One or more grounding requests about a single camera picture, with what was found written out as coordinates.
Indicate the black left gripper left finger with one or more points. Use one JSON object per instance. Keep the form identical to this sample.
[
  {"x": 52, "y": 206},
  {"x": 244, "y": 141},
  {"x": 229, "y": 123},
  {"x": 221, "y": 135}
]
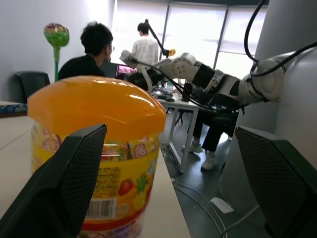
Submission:
[{"x": 49, "y": 193}]

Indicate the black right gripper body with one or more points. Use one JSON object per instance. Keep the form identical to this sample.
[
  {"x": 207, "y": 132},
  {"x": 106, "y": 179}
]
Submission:
[{"x": 141, "y": 78}]

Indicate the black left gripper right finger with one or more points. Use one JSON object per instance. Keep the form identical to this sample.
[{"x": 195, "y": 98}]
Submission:
[{"x": 284, "y": 188}]

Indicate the orange-lidded colourful lollipop jar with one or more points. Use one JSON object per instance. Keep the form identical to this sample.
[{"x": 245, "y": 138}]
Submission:
[{"x": 99, "y": 106}]

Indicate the computer monitor with pink screen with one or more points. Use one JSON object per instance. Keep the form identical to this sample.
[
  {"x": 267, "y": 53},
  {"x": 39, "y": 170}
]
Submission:
[{"x": 125, "y": 70}]

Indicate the standing person in white top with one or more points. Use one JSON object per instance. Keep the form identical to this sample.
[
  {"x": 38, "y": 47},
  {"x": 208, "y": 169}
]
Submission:
[{"x": 145, "y": 50}]

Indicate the white office desk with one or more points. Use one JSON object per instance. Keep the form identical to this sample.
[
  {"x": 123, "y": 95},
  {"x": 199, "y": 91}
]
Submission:
[{"x": 182, "y": 105}]

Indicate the seated person in black shirt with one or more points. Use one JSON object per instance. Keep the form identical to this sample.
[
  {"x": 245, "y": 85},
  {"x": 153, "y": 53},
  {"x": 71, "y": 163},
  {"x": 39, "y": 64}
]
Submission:
[{"x": 81, "y": 67}]

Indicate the white paper scrap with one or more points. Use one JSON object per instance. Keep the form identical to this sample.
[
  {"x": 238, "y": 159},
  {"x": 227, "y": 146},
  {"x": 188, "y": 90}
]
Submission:
[{"x": 222, "y": 205}]

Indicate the silver robot torso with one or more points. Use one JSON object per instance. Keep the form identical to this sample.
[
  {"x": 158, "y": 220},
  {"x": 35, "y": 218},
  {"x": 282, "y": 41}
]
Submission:
[{"x": 297, "y": 111}]

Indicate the seated person in black trousers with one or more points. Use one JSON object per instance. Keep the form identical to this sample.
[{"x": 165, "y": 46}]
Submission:
[{"x": 213, "y": 131}]

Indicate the blue patterned box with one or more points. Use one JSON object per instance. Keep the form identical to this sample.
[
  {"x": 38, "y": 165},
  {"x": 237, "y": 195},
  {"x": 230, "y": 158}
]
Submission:
[{"x": 12, "y": 109}]

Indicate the green-wrapped lollipop on green stick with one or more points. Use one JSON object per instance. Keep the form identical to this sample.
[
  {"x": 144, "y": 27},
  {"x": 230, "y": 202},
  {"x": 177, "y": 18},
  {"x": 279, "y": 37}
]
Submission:
[{"x": 57, "y": 36}]

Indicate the black office chair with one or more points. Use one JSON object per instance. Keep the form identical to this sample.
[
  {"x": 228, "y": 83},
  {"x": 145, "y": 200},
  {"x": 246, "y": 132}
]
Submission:
[{"x": 32, "y": 84}]

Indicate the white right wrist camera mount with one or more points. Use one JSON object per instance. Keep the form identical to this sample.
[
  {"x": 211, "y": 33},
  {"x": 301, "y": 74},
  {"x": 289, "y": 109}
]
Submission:
[{"x": 127, "y": 57}]

